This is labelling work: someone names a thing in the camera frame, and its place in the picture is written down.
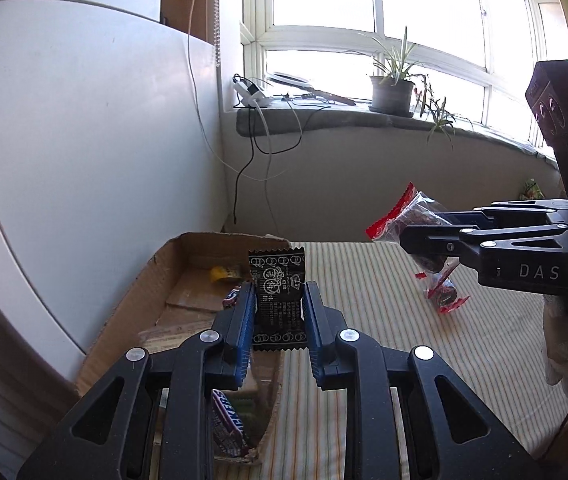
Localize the wooden bed frame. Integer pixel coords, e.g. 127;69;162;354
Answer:
534;400;568;461

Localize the white charger cable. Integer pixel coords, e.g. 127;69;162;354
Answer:
256;105;272;181

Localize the brown handled tool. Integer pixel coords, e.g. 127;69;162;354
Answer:
309;85;357;107

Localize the white ring light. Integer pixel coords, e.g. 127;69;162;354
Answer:
266;71;315;92

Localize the white cabinet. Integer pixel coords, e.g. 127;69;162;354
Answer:
0;0;227;381

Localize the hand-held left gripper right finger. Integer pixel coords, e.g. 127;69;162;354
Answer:
303;281;545;480

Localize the striped bedsheet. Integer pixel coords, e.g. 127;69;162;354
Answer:
259;240;568;480

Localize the black power cable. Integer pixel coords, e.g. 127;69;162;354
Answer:
231;105;305;226

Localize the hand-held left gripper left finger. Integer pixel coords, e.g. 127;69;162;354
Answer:
16;281;257;480

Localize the thin white cord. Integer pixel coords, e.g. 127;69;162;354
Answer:
186;0;289;181

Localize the white framed window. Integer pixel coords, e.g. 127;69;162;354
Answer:
241;0;568;151

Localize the trailing green plant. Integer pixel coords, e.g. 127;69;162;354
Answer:
414;75;475;151

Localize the potted spider plant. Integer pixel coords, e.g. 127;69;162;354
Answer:
359;25;432;115

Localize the red clear snack packet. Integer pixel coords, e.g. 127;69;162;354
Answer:
414;255;471;315
365;182;452;246

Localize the green snack packet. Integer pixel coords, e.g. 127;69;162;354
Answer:
519;179;545;200

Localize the white bead chain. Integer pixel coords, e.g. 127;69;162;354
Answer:
211;0;222;66

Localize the person's right hand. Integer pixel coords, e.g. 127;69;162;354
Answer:
543;294;568;386

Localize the yellow wrapped candy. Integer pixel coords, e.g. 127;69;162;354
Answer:
209;266;242;283

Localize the cardboard box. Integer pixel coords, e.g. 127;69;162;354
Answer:
74;231;289;463

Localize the white power strip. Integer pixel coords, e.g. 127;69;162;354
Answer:
233;74;267;108

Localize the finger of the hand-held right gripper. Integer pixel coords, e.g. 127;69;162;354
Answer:
399;223;568;272
434;199;568;227

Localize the black snack packet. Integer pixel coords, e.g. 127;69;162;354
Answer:
248;246;309;352

